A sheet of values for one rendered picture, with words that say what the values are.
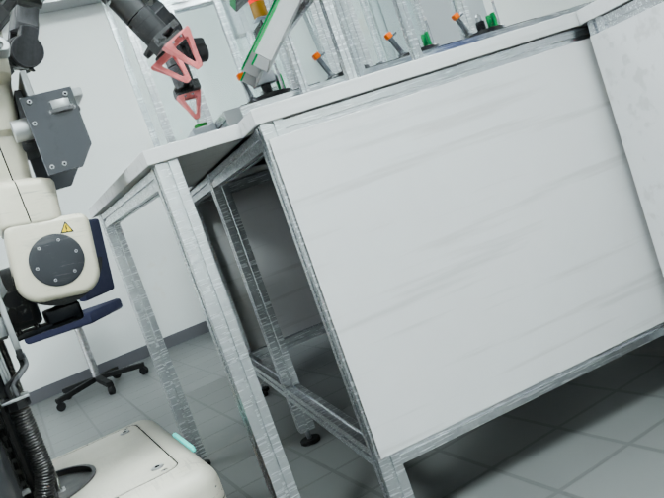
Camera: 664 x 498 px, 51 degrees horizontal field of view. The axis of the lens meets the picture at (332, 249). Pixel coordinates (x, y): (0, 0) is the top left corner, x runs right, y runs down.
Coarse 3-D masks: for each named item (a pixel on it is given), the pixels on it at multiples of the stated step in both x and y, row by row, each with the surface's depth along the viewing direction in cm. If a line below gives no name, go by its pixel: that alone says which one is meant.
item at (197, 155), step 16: (224, 128) 135; (176, 144) 131; (192, 144) 132; (208, 144) 134; (224, 144) 138; (240, 144) 148; (144, 160) 129; (160, 160) 130; (192, 160) 146; (208, 160) 158; (128, 176) 145; (192, 176) 185; (112, 192) 167; (96, 208) 196
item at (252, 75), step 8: (272, 8) 168; (264, 24) 167; (256, 40) 167; (248, 56) 167; (248, 64) 167; (248, 72) 167; (256, 72) 168; (240, 80) 180; (248, 80) 180; (256, 80) 171
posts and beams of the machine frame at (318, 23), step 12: (456, 0) 288; (312, 12) 288; (468, 12) 290; (312, 24) 292; (324, 24) 290; (468, 24) 290; (324, 36) 290; (324, 48) 290; (324, 60) 294; (336, 60) 291; (336, 72) 291
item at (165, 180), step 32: (128, 192) 160; (160, 192) 134; (192, 224) 133; (128, 256) 208; (192, 256) 133; (128, 288) 207; (224, 320) 135; (160, 352) 210; (224, 352) 134; (256, 384) 136; (192, 416) 212; (256, 416) 136; (256, 448) 137; (288, 480) 138
